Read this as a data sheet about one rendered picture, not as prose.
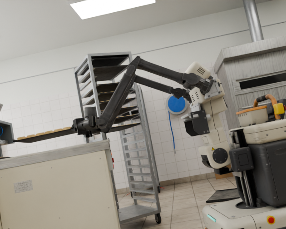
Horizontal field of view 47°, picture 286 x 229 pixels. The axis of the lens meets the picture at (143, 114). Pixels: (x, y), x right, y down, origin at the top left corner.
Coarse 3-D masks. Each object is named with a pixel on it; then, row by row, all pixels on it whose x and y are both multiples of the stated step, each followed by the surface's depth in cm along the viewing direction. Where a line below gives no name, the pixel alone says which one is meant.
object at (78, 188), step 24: (24, 168) 204; (48, 168) 205; (72, 168) 206; (96, 168) 207; (0, 192) 201; (24, 192) 202; (48, 192) 203; (72, 192) 204; (96, 192) 206; (0, 216) 200; (24, 216) 201; (48, 216) 202; (72, 216) 203; (96, 216) 204
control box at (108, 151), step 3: (105, 150) 214; (108, 150) 214; (108, 153) 214; (108, 156) 214; (111, 156) 217; (108, 159) 213; (111, 159) 214; (108, 162) 213; (111, 162) 213; (108, 165) 213; (111, 165) 213; (108, 168) 213; (111, 168) 213
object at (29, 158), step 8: (80, 144) 209; (88, 144) 209; (96, 144) 210; (104, 144) 210; (40, 152) 206; (48, 152) 207; (56, 152) 207; (64, 152) 208; (72, 152) 208; (80, 152) 209; (88, 152) 209; (0, 160) 204; (8, 160) 204; (16, 160) 205; (24, 160) 205; (32, 160) 206; (40, 160) 206; (0, 168) 204
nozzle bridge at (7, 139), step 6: (0, 120) 232; (6, 126) 252; (0, 132) 251; (6, 132) 252; (12, 132) 254; (0, 138) 251; (6, 138) 251; (12, 138) 252; (0, 144) 244; (6, 144) 254; (0, 150) 252; (0, 156) 250
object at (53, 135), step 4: (108, 124) 235; (92, 128) 234; (96, 128) 243; (56, 132) 204; (60, 132) 210; (64, 132) 216; (68, 132) 223; (72, 132) 231; (76, 132) 239; (36, 136) 203; (40, 136) 207; (44, 136) 213; (48, 136) 219; (52, 136) 227; (56, 136) 235; (16, 140) 202; (20, 140) 204; (24, 140) 209; (28, 140) 216; (32, 140) 223; (36, 140) 231; (40, 140) 239
